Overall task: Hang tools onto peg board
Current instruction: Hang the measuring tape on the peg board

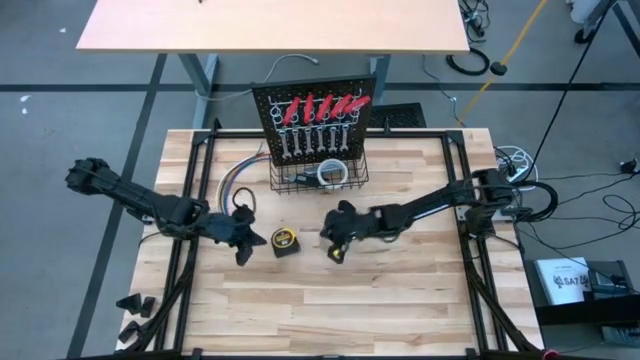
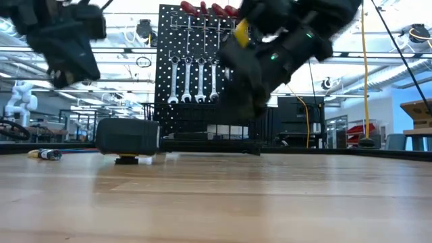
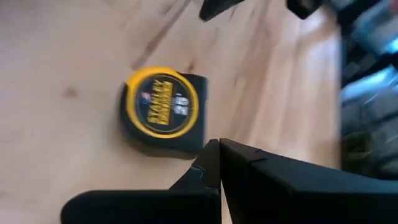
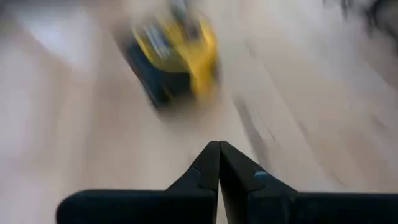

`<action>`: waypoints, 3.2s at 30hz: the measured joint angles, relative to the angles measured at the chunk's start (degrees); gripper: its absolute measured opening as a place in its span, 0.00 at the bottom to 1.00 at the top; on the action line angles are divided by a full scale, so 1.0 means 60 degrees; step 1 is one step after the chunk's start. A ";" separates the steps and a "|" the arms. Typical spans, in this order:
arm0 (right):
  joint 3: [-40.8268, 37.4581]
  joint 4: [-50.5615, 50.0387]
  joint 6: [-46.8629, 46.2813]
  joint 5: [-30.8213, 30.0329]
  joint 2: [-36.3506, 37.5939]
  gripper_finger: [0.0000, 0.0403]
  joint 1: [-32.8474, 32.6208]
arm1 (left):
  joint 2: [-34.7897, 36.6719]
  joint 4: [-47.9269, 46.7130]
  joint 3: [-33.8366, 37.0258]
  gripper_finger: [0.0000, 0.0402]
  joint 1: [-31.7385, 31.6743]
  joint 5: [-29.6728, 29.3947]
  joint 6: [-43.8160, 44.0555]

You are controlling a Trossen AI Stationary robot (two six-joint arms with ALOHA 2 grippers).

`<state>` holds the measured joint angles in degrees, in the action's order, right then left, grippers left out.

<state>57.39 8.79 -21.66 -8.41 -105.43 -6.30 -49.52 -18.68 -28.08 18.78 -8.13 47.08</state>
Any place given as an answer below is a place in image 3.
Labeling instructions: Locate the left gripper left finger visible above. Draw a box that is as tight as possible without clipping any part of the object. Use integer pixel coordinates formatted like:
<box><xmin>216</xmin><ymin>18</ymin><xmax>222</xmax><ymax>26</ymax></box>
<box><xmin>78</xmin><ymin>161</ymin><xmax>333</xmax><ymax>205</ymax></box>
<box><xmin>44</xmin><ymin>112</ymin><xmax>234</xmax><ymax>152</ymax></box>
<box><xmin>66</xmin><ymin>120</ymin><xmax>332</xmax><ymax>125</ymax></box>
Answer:
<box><xmin>60</xmin><ymin>139</ymin><xmax>222</xmax><ymax>224</ymax></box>

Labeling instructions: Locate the yellow black tape measure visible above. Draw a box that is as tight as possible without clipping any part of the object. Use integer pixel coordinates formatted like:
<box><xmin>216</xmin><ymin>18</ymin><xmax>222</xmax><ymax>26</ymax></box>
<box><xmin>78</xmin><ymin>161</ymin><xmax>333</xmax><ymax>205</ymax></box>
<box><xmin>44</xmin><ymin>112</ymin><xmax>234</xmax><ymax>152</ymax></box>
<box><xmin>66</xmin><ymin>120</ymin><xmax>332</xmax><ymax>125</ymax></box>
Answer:
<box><xmin>119</xmin><ymin>65</ymin><xmax>209</xmax><ymax>155</ymax></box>

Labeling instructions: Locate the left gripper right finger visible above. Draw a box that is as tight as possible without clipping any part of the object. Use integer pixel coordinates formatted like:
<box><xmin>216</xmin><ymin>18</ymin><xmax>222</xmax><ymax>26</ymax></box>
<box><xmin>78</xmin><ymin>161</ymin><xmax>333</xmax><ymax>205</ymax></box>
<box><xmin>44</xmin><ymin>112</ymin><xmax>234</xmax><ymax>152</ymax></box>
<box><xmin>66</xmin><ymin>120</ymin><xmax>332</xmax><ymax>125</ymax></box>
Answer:
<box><xmin>219</xmin><ymin>138</ymin><xmax>398</xmax><ymax>224</ymax></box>

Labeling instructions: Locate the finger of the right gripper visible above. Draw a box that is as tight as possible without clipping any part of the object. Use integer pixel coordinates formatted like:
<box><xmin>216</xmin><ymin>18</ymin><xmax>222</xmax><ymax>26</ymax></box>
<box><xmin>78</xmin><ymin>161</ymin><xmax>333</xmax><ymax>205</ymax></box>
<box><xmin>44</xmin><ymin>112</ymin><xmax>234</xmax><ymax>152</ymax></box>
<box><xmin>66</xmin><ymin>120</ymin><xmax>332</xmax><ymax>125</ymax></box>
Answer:
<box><xmin>198</xmin><ymin>0</ymin><xmax>246</xmax><ymax>22</ymax></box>
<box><xmin>285</xmin><ymin>0</ymin><xmax>324</xmax><ymax>21</ymax></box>

